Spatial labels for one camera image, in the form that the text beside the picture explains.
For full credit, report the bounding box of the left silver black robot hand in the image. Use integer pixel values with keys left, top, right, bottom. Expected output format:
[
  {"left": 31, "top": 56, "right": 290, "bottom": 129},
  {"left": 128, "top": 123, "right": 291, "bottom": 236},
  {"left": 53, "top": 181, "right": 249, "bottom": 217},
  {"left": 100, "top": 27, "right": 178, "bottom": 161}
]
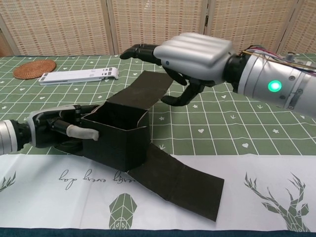
[{"left": 26, "top": 104, "right": 101, "bottom": 149}]

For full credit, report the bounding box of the round woven rattan coaster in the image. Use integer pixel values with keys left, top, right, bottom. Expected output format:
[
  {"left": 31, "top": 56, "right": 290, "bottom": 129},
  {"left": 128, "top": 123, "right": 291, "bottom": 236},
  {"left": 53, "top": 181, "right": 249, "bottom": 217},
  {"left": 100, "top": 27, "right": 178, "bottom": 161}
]
[{"left": 13, "top": 61, "right": 57, "bottom": 79}]

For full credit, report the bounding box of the black foldable cardboard box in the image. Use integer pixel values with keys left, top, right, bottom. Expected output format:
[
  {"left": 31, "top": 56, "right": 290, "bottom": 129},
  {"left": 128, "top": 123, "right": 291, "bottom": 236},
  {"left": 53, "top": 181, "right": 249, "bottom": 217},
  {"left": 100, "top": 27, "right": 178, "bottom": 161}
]
[{"left": 54, "top": 70, "right": 225, "bottom": 222}]

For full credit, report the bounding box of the woven bamboo folding screen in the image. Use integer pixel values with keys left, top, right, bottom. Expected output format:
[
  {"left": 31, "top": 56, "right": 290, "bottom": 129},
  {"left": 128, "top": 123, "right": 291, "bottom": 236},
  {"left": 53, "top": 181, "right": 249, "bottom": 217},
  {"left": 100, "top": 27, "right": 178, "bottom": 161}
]
[{"left": 0, "top": 0, "right": 316, "bottom": 57}]

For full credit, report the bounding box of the green checked tablecloth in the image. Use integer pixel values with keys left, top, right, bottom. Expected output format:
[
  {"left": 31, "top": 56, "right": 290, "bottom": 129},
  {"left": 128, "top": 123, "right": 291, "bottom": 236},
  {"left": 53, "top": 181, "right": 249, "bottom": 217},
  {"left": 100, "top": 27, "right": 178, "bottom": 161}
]
[{"left": 0, "top": 53, "right": 316, "bottom": 237}]

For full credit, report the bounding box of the white folding laptop stand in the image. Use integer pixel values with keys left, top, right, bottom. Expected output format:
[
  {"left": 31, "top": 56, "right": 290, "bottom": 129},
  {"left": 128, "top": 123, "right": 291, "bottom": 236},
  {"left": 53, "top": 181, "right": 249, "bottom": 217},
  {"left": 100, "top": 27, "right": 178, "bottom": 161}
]
[{"left": 39, "top": 67, "right": 119, "bottom": 86}]

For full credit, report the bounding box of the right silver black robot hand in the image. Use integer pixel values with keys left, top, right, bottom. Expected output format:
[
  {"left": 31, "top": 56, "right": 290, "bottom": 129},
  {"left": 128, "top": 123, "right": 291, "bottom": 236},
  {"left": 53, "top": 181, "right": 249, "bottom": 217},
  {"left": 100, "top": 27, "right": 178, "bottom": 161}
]
[{"left": 119, "top": 33, "right": 234, "bottom": 107}]

